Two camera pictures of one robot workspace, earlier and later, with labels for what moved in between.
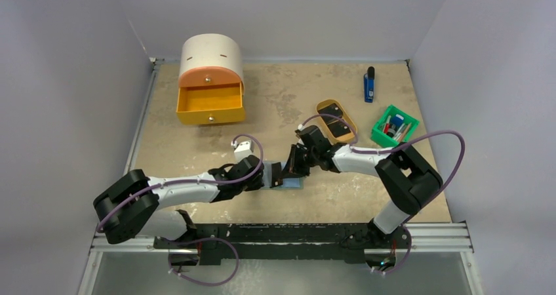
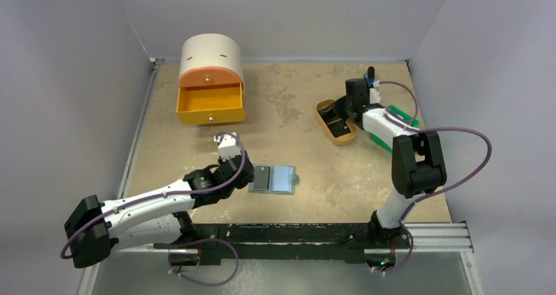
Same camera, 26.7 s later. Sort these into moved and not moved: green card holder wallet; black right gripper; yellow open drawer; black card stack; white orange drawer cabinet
Moved: green card holder wallet; black right gripper
Not moved: white orange drawer cabinet; yellow open drawer; black card stack
